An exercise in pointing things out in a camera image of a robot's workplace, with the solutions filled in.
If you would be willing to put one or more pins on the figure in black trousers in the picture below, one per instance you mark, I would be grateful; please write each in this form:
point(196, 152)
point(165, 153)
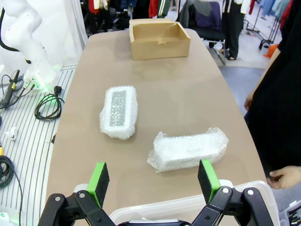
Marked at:
point(232, 30)

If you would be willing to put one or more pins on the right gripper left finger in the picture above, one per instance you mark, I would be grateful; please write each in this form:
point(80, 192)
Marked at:
point(98, 183)

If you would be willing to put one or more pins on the clear plastic container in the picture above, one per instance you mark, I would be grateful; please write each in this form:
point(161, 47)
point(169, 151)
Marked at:
point(164, 209)

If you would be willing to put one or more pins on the person's right forearm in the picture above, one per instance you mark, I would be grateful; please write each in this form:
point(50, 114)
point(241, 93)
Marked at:
point(264, 73)

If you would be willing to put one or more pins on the small white plastic part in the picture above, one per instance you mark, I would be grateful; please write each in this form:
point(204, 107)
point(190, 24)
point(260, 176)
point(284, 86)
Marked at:
point(12, 133)

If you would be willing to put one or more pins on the bubble-wrapped clock fully white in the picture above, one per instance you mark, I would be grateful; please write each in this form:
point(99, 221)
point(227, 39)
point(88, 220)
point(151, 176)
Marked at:
point(188, 150)

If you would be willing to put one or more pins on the black office chair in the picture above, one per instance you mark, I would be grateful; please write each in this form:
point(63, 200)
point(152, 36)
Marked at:
point(207, 23)

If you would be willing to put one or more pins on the black metal clothing rack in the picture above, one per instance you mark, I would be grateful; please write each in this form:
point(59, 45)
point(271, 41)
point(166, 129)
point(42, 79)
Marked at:
point(265, 42)

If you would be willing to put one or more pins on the bubble-wrapped clock showing grey face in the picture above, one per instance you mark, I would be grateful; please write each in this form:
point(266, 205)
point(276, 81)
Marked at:
point(118, 110)

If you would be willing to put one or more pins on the person's black sweater body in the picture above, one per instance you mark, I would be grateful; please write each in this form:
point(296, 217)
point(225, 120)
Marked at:
point(282, 106)

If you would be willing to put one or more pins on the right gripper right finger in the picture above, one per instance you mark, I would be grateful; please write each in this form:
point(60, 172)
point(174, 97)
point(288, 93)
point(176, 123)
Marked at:
point(207, 179)

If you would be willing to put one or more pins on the orange cloth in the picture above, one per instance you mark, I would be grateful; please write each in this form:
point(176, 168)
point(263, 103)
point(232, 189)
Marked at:
point(272, 50)

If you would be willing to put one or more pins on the person's left hand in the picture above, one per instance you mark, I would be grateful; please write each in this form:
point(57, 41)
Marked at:
point(285, 177)

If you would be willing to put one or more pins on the ribbed aluminium base platform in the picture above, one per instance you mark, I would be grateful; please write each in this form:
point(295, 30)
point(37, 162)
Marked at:
point(30, 146)

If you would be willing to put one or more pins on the open brown cardboard box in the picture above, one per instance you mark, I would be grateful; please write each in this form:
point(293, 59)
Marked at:
point(160, 49)

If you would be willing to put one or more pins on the person's right hand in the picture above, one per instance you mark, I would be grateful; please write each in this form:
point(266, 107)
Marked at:
point(249, 101)

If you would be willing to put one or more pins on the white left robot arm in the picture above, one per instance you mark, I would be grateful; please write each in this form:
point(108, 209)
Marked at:
point(30, 47)

